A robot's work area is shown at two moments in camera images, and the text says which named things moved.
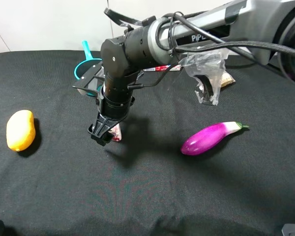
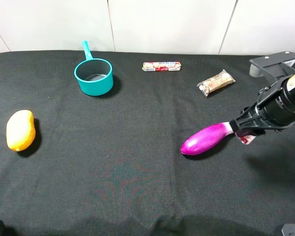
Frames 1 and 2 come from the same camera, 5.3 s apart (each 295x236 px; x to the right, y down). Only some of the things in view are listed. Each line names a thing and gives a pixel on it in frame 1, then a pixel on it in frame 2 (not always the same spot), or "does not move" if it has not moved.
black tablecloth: (182, 167) does not move
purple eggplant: (208, 139) does not move
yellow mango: (20, 130) does not move
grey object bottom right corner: (294, 229) does not move
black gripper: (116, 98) -> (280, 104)
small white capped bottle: (116, 132) -> (247, 139)
